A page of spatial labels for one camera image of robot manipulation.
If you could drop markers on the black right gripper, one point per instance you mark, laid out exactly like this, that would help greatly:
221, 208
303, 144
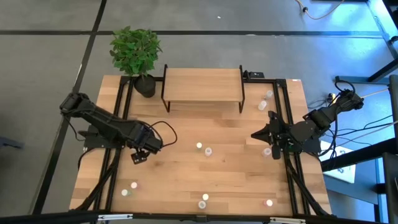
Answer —
277, 134

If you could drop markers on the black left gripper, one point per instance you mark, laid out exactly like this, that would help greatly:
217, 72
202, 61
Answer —
150, 140

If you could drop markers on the translucent white medicine bottle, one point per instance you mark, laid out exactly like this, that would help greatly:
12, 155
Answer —
202, 204
208, 152
269, 94
266, 152
262, 105

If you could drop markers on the green medicine bottle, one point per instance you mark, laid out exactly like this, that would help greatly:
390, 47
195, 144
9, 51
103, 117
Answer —
124, 193
199, 145

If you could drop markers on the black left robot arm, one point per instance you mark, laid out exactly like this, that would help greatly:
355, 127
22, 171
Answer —
102, 119

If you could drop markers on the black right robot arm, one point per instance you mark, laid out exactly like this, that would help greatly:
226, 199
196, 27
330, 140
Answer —
320, 119

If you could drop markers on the pink medicine bottle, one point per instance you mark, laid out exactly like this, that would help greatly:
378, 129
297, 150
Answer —
268, 203
134, 185

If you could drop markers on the medicine bottle with cream cap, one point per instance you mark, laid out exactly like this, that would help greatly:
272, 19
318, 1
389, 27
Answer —
205, 197

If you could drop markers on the wooden shelf with black legs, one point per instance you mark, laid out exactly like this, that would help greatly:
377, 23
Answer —
202, 84

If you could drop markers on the small black box device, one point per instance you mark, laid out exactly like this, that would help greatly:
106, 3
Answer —
255, 74

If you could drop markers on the black crossbeam with silver brackets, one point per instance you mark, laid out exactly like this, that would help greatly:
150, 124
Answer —
168, 217

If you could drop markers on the yellow power plug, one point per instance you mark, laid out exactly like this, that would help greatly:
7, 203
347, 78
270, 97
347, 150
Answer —
332, 97

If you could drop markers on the white printed sheet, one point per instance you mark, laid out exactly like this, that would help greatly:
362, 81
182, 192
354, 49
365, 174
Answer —
342, 169

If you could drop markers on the black metal bar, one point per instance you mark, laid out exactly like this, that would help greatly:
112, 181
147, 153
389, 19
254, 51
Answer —
357, 155

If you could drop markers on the green plant in black pot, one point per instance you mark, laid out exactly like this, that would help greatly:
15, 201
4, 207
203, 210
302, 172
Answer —
135, 51

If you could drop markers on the black metal floor stand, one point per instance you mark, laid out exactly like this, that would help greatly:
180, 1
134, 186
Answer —
360, 79

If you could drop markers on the dark furniture foot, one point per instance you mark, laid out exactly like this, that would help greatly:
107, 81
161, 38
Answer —
9, 143

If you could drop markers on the grey furniture panel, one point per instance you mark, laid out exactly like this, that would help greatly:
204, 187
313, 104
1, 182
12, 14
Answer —
393, 102

